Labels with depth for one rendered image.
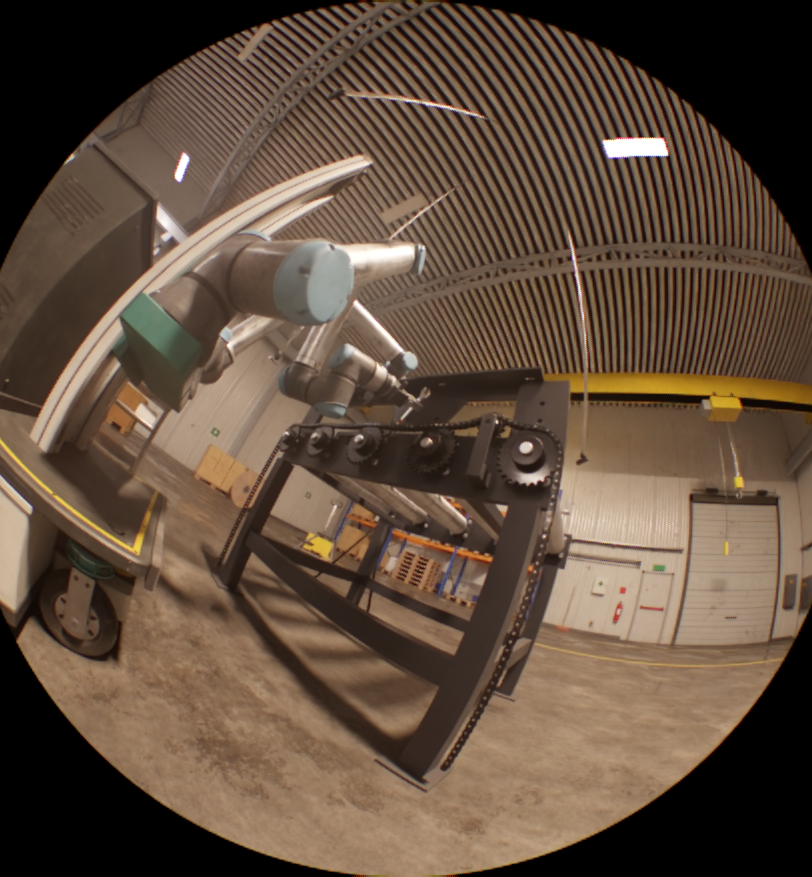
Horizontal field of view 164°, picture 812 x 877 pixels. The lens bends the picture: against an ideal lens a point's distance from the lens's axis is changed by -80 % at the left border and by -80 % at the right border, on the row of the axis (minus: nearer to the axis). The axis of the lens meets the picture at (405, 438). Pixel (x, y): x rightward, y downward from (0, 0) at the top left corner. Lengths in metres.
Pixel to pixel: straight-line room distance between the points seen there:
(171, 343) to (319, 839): 0.81
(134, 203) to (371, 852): 1.20
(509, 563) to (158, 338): 0.79
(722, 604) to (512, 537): 10.53
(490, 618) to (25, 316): 1.08
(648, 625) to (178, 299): 10.23
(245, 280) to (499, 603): 0.79
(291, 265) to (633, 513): 10.38
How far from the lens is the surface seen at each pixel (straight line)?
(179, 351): 0.50
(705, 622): 10.72
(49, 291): 0.68
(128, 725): 0.65
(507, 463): 0.73
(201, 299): 0.55
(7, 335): 0.69
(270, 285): 0.48
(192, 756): 0.65
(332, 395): 0.80
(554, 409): 0.86
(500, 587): 0.66
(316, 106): 9.83
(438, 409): 1.03
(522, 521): 0.68
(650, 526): 10.40
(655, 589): 10.04
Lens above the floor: 0.51
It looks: 24 degrees up
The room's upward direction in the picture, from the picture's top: 24 degrees clockwise
